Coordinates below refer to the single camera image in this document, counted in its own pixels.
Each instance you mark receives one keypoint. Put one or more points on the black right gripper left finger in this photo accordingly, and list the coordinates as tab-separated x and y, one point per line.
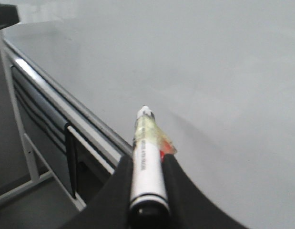
109	208

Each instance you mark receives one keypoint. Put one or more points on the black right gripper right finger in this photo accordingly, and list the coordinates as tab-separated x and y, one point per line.
190	208

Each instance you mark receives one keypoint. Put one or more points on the white black whiteboard marker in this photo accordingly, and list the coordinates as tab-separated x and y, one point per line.
148	189

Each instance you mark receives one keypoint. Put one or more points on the red round magnet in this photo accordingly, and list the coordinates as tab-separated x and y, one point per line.
167	148

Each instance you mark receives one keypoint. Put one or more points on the white whiteboard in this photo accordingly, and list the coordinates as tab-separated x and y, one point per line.
219	76

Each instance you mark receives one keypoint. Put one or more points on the white metal stand frame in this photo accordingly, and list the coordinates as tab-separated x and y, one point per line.
60	138

